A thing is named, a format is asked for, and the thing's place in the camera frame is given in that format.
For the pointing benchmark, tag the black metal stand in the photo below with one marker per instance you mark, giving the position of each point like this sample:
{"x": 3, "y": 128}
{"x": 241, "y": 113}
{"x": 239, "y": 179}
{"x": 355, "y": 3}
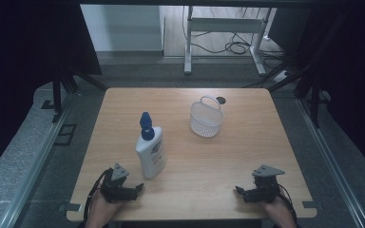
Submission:
{"x": 313, "y": 101}

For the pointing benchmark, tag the person's right hand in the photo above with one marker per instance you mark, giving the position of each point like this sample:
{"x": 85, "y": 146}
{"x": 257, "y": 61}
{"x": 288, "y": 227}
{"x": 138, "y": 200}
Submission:
{"x": 278, "y": 212}

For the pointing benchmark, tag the white cabinet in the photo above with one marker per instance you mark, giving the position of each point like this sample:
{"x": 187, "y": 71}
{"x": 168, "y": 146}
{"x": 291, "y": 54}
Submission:
{"x": 120, "y": 28}

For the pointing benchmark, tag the white metal desk frame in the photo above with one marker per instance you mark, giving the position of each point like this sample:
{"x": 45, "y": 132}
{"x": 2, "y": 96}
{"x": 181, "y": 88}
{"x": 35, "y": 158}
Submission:
{"x": 221, "y": 24}

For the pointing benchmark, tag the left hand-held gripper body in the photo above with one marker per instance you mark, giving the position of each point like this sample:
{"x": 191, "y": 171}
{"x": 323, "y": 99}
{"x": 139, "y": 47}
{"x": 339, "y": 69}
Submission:
{"x": 117, "y": 186}

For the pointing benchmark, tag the white plastic basket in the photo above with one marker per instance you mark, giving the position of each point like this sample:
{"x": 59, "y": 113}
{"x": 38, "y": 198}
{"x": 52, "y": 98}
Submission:
{"x": 205, "y": 118}

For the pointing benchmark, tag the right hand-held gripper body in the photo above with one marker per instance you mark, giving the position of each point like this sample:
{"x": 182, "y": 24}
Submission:
{"x": 264, "y": 186}

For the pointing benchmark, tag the grey metal rail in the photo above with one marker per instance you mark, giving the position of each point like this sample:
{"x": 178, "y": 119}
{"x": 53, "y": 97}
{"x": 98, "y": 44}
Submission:
{"x": 332, "y": 164}
{"x": 34, "y": 164}

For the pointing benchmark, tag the white bottle with blue cap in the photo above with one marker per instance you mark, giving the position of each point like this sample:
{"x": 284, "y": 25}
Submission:
{"x": 150, "y": 152}

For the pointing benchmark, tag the black tripod stand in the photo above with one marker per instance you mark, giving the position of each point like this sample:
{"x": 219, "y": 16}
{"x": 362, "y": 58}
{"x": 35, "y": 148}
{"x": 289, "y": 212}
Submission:
{"x": 57, "y": 95}

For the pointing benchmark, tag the person's left hand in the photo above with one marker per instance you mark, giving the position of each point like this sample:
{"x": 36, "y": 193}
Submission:
{"x": 103, "y": 210}

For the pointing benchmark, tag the white power strip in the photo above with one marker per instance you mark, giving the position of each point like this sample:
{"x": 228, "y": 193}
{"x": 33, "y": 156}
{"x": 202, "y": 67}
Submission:
{"x": 281, "y": 76}

